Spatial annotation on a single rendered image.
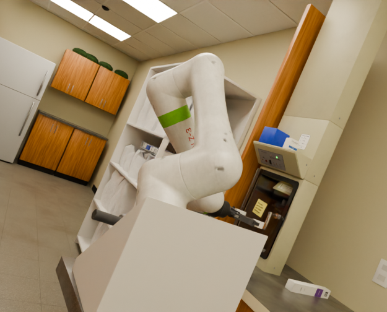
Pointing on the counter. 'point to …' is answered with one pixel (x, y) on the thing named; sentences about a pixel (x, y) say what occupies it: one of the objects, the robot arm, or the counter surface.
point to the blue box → (273, 137)
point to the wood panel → (277, 100)
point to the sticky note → (259, 208)
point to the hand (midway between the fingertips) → (252, 219)
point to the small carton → (291, 144)
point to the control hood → (295, 166)
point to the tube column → (340, 59)
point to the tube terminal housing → (304, 202)
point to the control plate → (272, 159)
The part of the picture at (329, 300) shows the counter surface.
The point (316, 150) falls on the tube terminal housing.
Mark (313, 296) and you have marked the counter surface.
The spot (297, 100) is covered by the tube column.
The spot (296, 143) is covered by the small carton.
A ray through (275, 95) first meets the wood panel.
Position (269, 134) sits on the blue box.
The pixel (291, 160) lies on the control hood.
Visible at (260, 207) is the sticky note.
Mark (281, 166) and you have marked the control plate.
